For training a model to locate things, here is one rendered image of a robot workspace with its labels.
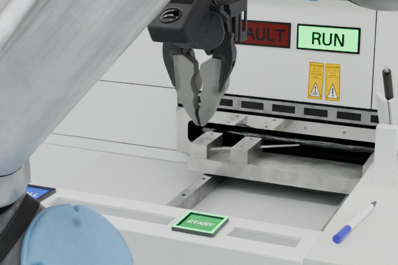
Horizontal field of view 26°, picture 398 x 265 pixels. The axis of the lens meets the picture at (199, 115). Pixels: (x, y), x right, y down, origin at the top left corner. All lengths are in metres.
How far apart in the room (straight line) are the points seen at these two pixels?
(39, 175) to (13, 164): 1.29
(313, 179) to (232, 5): 0.58
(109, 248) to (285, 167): 0.86
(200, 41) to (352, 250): 0.30
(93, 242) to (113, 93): 1.08
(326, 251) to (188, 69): 0.27
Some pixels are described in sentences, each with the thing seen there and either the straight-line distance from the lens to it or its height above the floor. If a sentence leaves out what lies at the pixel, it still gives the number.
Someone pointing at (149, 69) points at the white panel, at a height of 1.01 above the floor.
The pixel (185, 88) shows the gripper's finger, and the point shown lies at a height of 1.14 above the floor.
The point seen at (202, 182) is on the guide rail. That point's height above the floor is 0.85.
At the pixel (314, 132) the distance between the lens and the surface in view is 1.63.
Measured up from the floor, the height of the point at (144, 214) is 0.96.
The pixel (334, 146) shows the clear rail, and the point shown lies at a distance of 1.63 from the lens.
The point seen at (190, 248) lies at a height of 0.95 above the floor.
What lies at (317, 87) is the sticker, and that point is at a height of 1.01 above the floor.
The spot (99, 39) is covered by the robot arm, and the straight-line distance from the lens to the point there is 0.57.
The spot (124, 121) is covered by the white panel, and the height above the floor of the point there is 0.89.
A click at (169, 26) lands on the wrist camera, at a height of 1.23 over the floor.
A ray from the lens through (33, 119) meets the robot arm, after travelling 0.62.
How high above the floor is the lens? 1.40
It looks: 16 degrees down
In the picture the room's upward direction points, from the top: straight up
